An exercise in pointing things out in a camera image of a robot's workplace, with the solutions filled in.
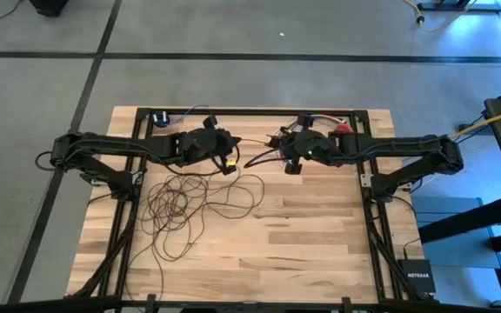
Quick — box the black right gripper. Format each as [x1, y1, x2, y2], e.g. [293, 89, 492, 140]
[276, 113, 335, 176]

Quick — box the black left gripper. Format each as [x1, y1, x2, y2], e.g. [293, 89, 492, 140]
[175, 114, 244, 176]

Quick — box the long thin black cord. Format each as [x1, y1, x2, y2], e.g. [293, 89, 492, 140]
[124, 137, 289, 302]

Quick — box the blue round device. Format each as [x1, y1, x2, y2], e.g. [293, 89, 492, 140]
[152, 110, 171, 129]

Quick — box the black stand base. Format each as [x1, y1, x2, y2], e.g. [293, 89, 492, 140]
[416, 0, 501, 13]

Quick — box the colourful cable bundle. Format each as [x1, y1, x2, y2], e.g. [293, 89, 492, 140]
[311, 115, 348, 125]

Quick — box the black switch cable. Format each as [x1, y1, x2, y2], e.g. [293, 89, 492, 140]
[402, 236, 421, 262]

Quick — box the beige cable with plug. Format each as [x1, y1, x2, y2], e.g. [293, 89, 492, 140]
[402, 0, 480, 34]

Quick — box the black Netgear network switch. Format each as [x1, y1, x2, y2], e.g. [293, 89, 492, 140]
[397, 258, 437, 295]

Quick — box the yellow hanging cable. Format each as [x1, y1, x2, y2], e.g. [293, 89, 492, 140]
[450, 103, 501, 141]

